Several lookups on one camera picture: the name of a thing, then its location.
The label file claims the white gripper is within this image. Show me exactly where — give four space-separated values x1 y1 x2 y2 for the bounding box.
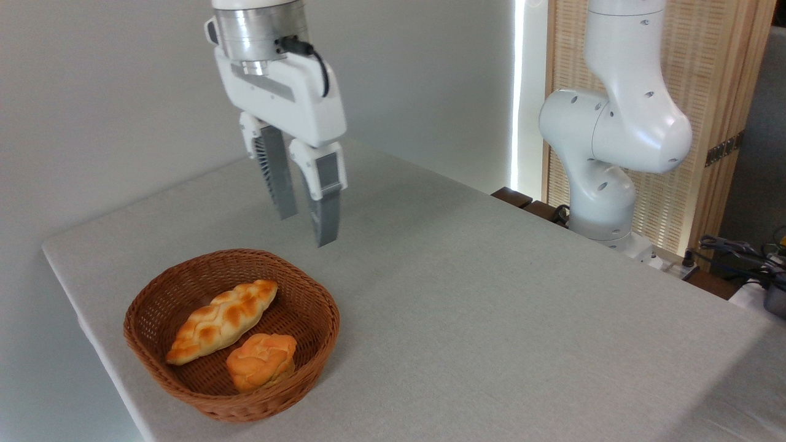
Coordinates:
212 48 349 248

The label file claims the long braided bread loaf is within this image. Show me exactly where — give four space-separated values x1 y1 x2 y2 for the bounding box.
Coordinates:
166 279 279 366

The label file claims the brown woven wicker basket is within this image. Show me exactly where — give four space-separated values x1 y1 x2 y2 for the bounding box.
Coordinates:
123 248 341 423

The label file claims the round orange bread bun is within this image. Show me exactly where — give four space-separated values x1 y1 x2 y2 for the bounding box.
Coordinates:
226 333 298 394

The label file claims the dark brown wooden furniture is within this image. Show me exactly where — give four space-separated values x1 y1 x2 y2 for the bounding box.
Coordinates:
491 187 572 229

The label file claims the grey tablecloth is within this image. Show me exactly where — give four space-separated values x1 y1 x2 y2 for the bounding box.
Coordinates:
42 138 786 442

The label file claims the metal screen hinge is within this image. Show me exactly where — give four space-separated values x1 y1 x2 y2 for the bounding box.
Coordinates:
705 130 745 168

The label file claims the wooden bamboo folding screen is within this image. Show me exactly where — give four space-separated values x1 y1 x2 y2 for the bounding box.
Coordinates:
543 0 778 272

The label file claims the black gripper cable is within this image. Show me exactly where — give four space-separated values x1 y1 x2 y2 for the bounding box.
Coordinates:
279 36 331 99

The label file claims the black cable bundle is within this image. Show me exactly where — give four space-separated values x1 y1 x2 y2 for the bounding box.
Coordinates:
683 235 786 284

